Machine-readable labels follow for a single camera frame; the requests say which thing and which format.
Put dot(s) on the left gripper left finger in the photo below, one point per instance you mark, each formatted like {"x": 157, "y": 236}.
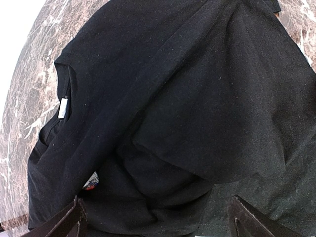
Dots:
{"x": 70, "y": 222}

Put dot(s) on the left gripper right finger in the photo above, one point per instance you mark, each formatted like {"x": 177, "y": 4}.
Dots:
{"x": 246, "y": 221}

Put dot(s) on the black t-shirt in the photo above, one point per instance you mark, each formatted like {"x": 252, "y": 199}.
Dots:
{"x": 178, "y": 105}

